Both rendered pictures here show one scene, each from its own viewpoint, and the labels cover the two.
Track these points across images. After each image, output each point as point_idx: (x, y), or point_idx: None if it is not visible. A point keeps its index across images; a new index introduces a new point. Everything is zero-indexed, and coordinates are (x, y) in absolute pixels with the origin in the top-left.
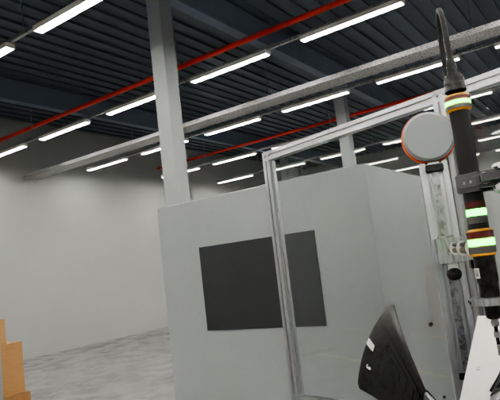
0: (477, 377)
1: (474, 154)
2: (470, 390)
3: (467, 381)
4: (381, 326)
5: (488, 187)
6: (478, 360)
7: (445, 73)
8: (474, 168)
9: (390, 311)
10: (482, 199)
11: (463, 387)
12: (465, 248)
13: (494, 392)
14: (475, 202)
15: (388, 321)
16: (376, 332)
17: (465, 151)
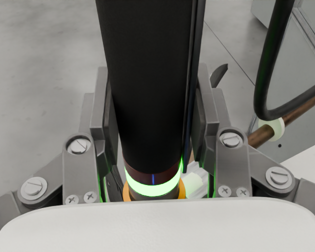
0: (314, 160)
1: (133, 41)
2: (297, 164)
3: (305, 154)
4: (213, 77)
5: (194, 152)
6: None
7: None
8: (126, 94)
9: (220, 73)
10: (145, 172)
11: (297, 155)
12: (259, 119)
13: None
14: (126, 166)
15: (213, 81)
16: (212, 77)
17: (98, 11)
